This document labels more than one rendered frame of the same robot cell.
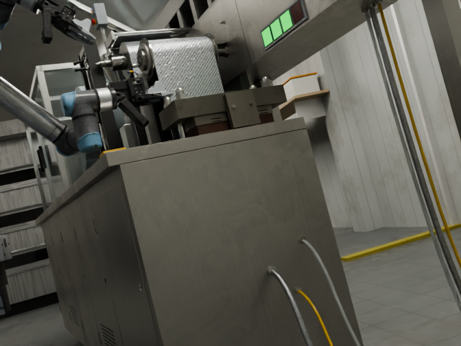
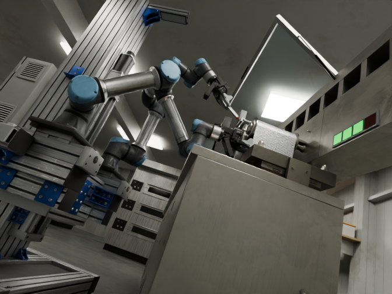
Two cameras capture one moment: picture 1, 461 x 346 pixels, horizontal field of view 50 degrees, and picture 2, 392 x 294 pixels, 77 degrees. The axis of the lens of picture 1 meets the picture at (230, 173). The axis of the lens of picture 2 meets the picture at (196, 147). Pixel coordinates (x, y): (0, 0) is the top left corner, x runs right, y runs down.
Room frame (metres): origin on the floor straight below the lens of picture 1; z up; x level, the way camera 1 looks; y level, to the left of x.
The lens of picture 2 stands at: (0.51, -0.07, 0.51)
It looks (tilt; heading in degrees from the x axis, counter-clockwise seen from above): 23 degrees up; 24
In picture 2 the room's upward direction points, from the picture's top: 20 degrees clockwise
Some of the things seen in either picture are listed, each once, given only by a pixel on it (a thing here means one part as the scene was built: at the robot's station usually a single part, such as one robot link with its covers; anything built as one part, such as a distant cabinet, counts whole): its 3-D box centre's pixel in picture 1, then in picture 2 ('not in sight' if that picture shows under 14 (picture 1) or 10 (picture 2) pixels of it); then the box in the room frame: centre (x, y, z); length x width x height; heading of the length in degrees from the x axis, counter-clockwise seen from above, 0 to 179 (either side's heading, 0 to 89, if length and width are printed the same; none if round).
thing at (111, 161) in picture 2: not in sight; (108, 162); (1.76, 1.05, 0.87); 0.15 x 0.15 x 0.10
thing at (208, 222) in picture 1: (143, 274); (189, 266); (2.60, 0.57, 0.43); 2.52 x 0.64 x 0.86; 27
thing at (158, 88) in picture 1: (160, 89); (250, 143); (1.66, 0.16, 1.11); 0.09 x 0.03 x 0.06; 108
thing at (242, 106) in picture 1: (242, 109); (298, 172); (1.57, -0.09, 0.96); 0.10 x 0.03 x 0.11; 117
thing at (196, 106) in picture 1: (223, 107); (285, 170); (1.65, -0.03, 1.00); 0.40 x 0.16 x 0.06; 117
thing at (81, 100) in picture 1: (79, 104); (202, 128); (1.56, 0.41, 1.11); 0.11 x 0.08 x 0.09; 117
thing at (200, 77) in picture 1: (192, 86); (271, 154); (1.74, 0.06, 1.11); 0.23 x 0.01 x 0.18; 117
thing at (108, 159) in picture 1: (120, 191); (205, 210); (2.59, 0.58, 0.88); 2.52 x 0.66 x 0.04; 27
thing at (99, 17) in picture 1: (97, 16); (240, 116); (2.24, 0.42, 1.66); 0.07 x 0.07 x 0.10; 27
